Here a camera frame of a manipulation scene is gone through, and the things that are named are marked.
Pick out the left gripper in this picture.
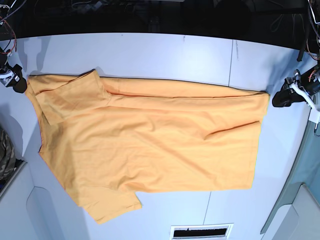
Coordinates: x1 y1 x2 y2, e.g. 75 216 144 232
272 66 320 108

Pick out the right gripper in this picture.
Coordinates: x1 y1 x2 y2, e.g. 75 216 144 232
0 54 27 94

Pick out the yellow t-shirt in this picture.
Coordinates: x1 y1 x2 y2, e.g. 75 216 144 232
25 70 270 224

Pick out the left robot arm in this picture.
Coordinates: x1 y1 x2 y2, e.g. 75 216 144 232
272 0 320 111

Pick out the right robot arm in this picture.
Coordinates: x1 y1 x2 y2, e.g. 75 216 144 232
0 0 27 94

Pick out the camouflage cloth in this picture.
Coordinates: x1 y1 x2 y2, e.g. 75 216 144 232
0 127 16 181

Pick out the white bin right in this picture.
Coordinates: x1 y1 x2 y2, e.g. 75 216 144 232
262 184 320 240

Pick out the white bin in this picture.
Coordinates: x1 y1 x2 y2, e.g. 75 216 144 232
262 184 320 240
0 162 90 240

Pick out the white bin left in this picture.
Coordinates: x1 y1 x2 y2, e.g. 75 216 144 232
0 162 90 240

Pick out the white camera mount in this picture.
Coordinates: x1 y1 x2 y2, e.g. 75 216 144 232
288 84 320 138

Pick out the orange wire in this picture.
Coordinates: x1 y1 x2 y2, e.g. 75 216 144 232
0 14 18 55

